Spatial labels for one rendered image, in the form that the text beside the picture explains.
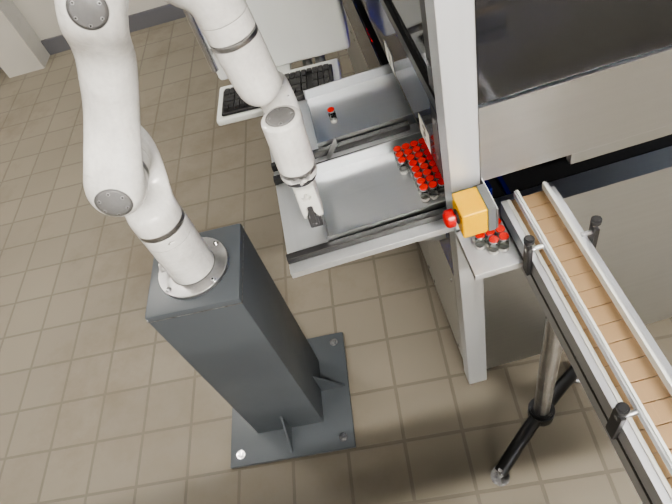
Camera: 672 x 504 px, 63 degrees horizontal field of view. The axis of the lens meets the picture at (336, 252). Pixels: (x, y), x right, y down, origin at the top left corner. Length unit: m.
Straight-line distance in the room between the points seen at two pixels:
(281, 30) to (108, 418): 1.64
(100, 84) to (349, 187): 0.67
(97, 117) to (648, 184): 1.20
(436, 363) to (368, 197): 0.89
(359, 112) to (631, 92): 0.75
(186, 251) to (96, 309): 1.53
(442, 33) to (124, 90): 0.55
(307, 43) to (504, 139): 1.08
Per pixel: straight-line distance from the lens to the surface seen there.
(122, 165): 1.12
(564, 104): 1.16
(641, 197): 1.50
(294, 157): 1.15
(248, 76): 1.03
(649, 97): 1.27
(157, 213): 1.26
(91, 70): 1.04
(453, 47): 0.98
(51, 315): 2.97
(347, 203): 1.40
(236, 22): 0.98
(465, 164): 1.16
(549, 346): 1.46
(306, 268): 1.31
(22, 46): 4.92
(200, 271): 1.39
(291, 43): 2.07
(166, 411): 2.35
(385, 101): 1.68
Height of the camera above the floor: 1.89
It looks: 50 degrees down
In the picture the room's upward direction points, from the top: 21 degrees counter-clockwise
